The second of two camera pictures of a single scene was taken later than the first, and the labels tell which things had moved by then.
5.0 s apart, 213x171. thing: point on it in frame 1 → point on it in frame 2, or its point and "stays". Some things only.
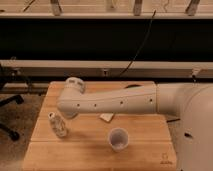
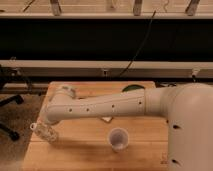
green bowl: [134, 86] stays
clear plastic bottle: [58, 124] → [44, 131]
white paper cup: [118, 139] stays
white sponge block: [107, 117] stays
